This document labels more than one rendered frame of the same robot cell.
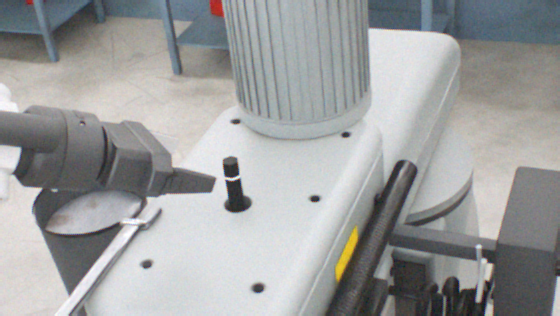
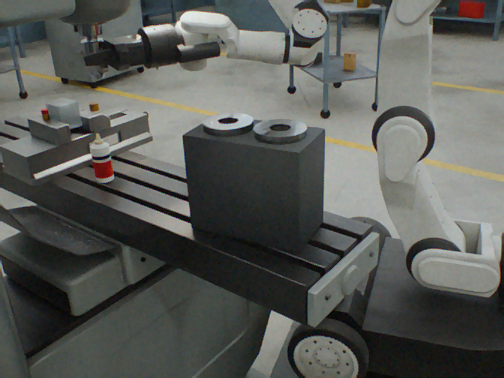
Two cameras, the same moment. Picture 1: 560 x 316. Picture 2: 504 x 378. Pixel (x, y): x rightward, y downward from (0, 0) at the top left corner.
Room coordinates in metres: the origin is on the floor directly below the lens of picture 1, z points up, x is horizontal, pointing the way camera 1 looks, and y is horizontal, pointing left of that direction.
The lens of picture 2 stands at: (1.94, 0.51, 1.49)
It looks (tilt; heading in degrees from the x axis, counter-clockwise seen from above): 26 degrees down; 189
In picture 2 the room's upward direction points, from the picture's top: 2 degrees counter-clockwise
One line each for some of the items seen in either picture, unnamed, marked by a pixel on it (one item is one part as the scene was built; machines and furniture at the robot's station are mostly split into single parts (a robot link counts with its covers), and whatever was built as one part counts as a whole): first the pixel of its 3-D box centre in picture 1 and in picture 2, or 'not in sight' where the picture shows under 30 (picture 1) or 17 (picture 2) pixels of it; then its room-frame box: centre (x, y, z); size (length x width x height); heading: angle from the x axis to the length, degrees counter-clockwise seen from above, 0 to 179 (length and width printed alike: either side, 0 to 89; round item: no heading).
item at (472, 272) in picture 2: not in sight; (455, 254); (0.66, 0.82, 0.68); 0.21 x 0.20 x 0.13; 79
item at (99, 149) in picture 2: not in sight; (101, 157); (0.87, -0.01, 1.02); 0.04 x 0.04 x 0.11
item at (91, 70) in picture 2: not in sight; (95, 58); (0.83, 0.00, 1.23); 0.05 x 0.05 x 0.06
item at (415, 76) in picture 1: (360, 141); not in sight; (1.27, -0.25, 1.66); 0.80 x 0.23 x 0.20; 150
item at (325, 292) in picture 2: not in sight; (117, 188); (0.83, 0.00, 0.93); 1.24 x 0.23 x 0.08; 60
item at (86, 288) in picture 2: not in sight; (122, 225); (0.83, 0.00, 0.83); 0.50 x 0.35 x 0.12; 150
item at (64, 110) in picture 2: not in sight; (63, 114); (0.75, -0.14, 1.08); 0.06 x 0.05 x 0.06; 58
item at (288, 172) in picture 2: not in sight; (255, 176); (1.05, 0.37, 1.07); 0.22 x 0.12 x 0.20; 72
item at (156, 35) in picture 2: not in sight; (136, 51); (0.78, 0.07, 1.23); 0.13 x 0.12 x 0.10; 39
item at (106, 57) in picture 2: not in sight; (100, 59); (0.86, 0.02, 1.23); 0.06 x 0.02 x 0.03; 129
